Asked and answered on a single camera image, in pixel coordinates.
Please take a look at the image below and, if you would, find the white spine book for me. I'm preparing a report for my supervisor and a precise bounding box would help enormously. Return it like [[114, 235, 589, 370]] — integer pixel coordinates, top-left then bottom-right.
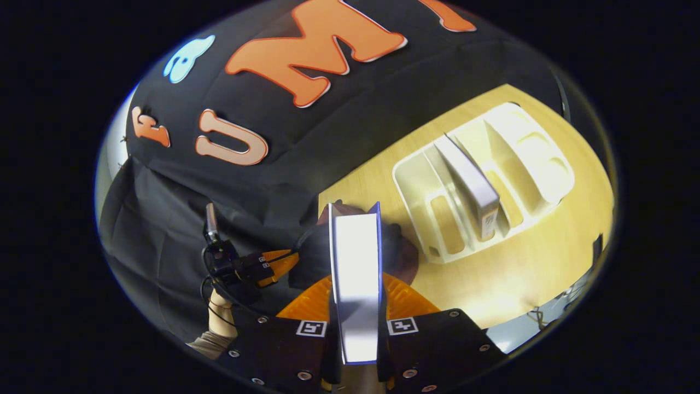
[[435, 134, 501, 242]]

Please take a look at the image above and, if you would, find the maroon schoolbag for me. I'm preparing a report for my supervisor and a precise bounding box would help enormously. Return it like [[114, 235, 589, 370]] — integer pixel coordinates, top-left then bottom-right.
[[287, 200, 421, 291]]

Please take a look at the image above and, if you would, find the white bookshelf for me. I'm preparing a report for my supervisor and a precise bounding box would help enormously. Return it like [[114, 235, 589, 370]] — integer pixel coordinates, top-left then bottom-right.
[[392, 101, 576, 265]]

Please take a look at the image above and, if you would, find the blue cover book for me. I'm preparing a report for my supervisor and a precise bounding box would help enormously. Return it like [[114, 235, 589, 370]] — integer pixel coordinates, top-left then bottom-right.
[[326, 201, 384, 366]]

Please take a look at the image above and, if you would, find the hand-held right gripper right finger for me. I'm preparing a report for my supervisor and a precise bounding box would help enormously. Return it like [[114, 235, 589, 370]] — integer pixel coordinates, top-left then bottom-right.
[[377, 272, 510, 394]]

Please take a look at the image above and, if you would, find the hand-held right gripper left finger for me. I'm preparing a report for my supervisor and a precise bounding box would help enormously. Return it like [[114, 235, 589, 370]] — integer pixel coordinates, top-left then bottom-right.
[[216, 274, 343, 394]]

